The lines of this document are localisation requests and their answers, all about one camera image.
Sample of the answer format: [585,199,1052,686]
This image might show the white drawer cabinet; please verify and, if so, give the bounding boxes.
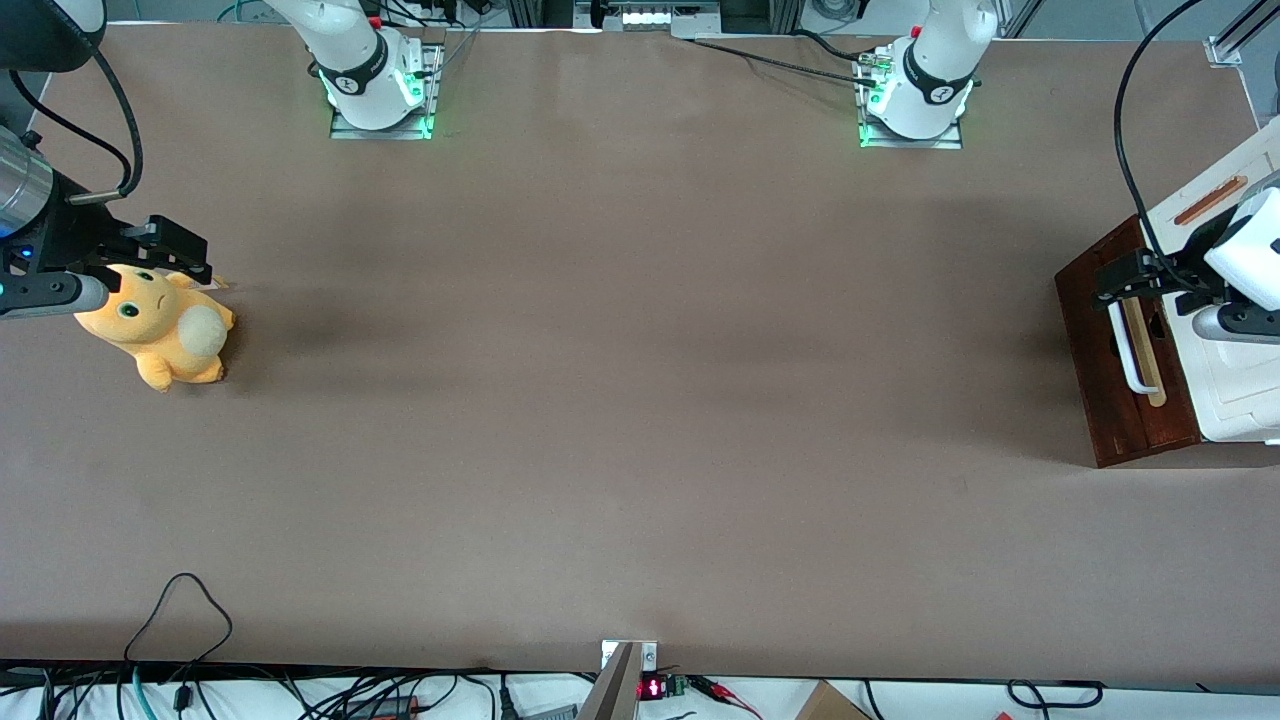
[1140,115,1280,446]

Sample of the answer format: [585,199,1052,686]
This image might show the black cable by arm base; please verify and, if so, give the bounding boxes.
[690,38,881,87]

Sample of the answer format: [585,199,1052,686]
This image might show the aluminium frame profile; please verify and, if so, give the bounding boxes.
[1205,0,1280,68]

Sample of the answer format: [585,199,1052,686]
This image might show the red clip leads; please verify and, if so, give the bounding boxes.
[690,677,763,720]

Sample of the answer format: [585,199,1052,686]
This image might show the black cable coil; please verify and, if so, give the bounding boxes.
[1005,679,1106,711]

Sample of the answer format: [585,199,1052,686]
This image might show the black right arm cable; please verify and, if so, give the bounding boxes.
[8,45,144,204]

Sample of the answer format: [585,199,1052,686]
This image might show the white drawer handle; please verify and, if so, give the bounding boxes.
[1107,296,1161,397]

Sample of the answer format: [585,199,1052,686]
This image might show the light wood handle strip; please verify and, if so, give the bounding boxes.
[1123,298,1169,408]

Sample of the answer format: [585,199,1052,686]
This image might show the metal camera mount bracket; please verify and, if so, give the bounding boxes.
[575,640,661,720]

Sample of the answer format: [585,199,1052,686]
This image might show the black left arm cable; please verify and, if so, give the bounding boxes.
[1115,0,1201,291]

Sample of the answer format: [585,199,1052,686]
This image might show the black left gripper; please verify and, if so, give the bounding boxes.
[1095,212,1241,302]

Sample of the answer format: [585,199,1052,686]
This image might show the brown cardboard box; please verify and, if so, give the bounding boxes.
[795,680,873,720]

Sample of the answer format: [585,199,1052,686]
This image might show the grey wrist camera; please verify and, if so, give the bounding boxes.
[1190,303,1280,347]
[0,270,112,322]

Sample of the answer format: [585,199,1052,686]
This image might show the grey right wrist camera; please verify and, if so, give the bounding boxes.
[0,270,112,322]

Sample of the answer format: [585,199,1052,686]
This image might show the black power adapter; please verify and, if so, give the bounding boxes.
[340,695,421,720]

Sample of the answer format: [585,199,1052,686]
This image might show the white light bar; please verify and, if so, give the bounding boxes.
[590,0,723,39]

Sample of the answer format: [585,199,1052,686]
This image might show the black looped cable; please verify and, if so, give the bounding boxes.
[123,572,234,666]

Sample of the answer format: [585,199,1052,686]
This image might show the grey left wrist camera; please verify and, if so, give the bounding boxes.
[1190,303,1280,347]

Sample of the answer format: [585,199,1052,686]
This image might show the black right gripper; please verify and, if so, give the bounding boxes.
[5,172,214,292]

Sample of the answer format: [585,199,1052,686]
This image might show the yellow plush toy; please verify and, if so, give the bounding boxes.
[73,262,237,393]

